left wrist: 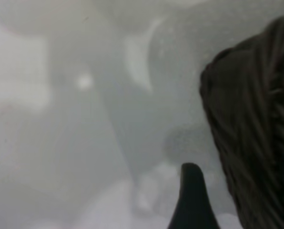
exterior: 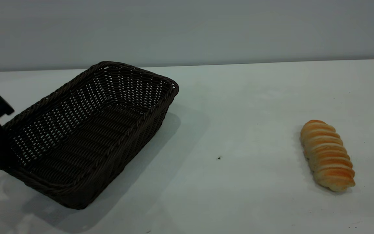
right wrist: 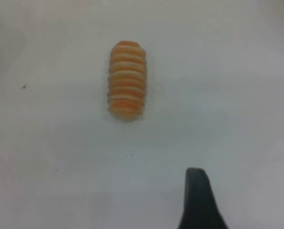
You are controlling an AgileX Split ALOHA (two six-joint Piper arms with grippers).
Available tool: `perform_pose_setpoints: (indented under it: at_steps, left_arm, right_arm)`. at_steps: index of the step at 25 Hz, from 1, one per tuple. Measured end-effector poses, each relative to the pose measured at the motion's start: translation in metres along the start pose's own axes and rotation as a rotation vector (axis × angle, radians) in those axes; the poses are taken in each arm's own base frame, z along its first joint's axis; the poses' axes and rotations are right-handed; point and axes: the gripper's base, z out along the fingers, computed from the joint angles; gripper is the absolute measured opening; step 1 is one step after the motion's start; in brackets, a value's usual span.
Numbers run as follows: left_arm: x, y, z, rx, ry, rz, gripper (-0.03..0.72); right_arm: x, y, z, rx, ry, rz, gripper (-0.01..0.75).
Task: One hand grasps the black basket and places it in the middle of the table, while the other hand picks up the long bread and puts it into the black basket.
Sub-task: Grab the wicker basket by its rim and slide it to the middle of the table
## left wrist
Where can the dark brown woven basket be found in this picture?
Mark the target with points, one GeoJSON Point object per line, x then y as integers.
{"type": "Point", "coordinates": [251, 119]}

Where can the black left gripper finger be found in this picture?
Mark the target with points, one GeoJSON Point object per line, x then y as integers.
{"type": "Point", "coordinates": [192, 202]}

